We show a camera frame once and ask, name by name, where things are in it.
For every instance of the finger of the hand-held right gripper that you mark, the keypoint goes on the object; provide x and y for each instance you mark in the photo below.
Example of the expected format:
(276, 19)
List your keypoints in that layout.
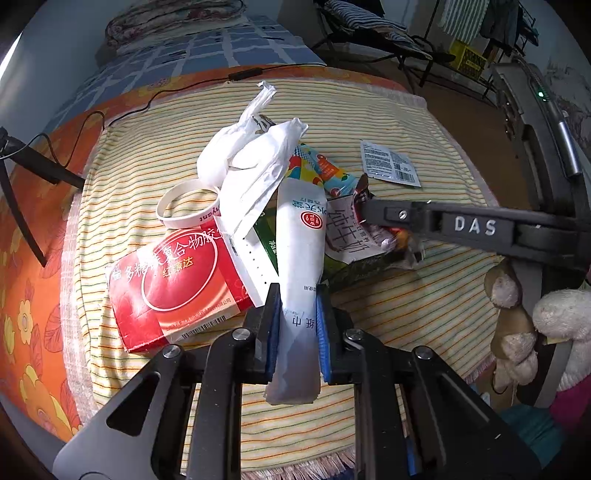
(397, 214)

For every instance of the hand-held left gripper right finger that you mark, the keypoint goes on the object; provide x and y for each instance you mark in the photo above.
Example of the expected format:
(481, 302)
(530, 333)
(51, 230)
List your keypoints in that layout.
(323, 332)

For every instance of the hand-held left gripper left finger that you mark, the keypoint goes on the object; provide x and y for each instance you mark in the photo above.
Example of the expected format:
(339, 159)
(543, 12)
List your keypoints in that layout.
(273, 323)

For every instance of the brown snack wrapper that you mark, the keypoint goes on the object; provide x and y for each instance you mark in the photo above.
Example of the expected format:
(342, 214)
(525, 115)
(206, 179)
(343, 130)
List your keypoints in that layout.
(406, 258)

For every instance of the white tissue packet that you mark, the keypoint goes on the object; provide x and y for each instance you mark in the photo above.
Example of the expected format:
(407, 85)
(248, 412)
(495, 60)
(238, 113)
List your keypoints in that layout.
(300, 258)

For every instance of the fruit print tube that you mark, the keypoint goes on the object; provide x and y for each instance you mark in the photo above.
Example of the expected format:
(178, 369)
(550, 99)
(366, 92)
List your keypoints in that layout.
(314, 170)

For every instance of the blue and white sachet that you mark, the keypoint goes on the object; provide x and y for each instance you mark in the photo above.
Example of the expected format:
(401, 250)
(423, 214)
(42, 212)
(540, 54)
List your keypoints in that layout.
(388, 161)

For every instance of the flattened white milk carton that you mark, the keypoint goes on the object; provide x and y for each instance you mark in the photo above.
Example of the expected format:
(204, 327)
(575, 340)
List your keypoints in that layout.
(344, 230)

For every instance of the white perforated carton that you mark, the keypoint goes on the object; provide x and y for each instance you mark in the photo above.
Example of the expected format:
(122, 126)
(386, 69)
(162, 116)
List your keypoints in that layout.
(244, 263)

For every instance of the dark green wrapper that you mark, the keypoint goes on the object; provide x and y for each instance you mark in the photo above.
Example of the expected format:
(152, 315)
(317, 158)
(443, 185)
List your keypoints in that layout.
(360, 272)

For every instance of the green packet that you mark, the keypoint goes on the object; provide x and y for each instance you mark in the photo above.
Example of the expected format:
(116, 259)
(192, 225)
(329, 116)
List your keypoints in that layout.
(268, 240)

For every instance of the brown plush toy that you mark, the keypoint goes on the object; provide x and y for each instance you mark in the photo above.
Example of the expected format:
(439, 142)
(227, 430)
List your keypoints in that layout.
(508, 332)

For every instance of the red medicine box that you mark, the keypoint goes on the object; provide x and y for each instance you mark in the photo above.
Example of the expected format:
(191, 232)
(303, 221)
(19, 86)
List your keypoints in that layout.
(175, 286)

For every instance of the white plastic bag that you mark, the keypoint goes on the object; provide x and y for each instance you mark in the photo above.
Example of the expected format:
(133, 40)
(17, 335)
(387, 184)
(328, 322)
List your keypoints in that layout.
(258, 157)

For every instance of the black folding chair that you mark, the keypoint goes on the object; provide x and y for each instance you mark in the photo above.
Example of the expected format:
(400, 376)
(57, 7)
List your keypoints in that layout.
(415, 57)

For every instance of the yellow plastic crate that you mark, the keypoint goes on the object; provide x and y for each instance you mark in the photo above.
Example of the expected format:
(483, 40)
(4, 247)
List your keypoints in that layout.
(468, 60)

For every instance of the pink cloth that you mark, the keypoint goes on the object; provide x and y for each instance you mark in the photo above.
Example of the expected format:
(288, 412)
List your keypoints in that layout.
(572, 410)

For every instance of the teal cloth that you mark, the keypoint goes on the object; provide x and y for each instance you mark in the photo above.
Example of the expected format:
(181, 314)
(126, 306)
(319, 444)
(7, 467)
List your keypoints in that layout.
(531, 429)

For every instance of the striped cloth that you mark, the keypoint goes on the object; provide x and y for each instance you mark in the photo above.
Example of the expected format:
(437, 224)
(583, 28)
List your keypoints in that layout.
(364, 18)

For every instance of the green striped towel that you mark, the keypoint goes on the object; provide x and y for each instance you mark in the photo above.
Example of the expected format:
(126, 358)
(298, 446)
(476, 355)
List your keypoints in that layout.
(461, 18)

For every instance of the black power adapter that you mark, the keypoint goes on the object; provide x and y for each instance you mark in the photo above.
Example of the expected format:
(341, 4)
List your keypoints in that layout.
(244, 74)

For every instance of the black drying rack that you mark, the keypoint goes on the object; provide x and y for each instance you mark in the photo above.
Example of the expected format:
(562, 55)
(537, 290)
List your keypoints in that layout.
(521, 27)

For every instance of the yellow striped blanket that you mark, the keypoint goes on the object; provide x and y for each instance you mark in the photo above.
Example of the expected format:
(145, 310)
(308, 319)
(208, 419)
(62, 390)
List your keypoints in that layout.
(161, 138)

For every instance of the dark hanging garment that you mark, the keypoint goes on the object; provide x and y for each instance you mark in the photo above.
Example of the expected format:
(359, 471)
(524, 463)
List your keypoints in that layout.
(501, 21)

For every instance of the orange floral bedsheet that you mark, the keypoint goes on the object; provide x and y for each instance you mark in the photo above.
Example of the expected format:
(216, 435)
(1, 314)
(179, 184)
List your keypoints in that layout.
(27, 323)

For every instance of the blue checked bedsheet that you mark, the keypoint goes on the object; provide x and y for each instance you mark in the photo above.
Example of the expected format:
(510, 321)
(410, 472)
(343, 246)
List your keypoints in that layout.
(207, 46)

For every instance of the black tripod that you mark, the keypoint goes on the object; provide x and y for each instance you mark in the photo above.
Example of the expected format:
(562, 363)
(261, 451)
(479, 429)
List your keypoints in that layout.
(46, 168)

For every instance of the folded floral quilt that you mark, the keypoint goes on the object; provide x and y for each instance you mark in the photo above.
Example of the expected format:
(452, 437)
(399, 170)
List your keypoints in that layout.
(161, 23)

